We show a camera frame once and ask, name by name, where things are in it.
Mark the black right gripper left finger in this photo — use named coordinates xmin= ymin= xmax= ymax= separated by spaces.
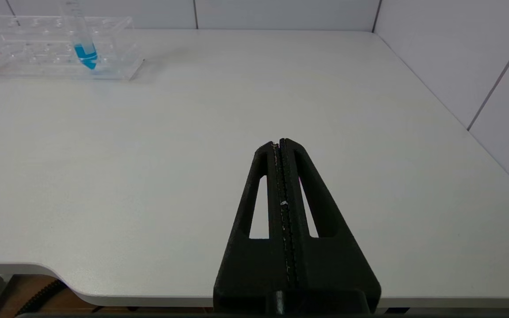
xmin=213 ymin=142 xmax=296 ymax=315

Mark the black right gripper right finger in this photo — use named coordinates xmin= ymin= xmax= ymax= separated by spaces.
xmin=279 ymin=138 xmax=382 ymax=315

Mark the test tube with blue pigment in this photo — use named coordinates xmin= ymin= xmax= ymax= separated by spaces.
xmin=61 ymin=0 xmax=99 ymax=71

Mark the clear acrylic test tube rack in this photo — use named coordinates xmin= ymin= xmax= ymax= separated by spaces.
xmin=0 ymin=14 xmax=145 ymax=82

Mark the black corrugated cable hose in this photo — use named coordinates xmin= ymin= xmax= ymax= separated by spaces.
xmin=15 ymin=280 xmax=66 ymax=317

